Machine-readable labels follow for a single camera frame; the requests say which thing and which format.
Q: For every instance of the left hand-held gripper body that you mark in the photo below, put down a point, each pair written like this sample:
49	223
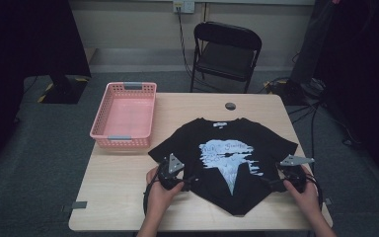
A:
174	168

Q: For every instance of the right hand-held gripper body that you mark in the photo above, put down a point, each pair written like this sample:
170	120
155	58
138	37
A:
296	174

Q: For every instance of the black printed t-shirt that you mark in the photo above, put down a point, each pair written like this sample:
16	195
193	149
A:
197	154

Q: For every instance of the person's right hand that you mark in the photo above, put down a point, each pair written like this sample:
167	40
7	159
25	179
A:
304	200

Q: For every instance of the person's left hand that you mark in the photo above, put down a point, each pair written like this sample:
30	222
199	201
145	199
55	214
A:
161	204

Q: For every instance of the pink plastic basket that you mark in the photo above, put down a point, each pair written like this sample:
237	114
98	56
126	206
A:
128	118

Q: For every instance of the grey table grommet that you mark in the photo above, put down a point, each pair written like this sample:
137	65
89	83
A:
230	106

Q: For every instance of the grey tape strip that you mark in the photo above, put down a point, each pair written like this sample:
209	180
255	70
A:
75	206

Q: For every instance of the black folding chair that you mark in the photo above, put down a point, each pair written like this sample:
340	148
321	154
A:
225	59

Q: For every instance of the dark curtain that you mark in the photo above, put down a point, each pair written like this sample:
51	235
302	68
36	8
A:
19	49
365	65

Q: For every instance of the black stand base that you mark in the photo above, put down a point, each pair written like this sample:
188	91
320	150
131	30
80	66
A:
64	90

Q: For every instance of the white wall outlet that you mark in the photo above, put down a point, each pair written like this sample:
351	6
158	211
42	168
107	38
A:
183	6

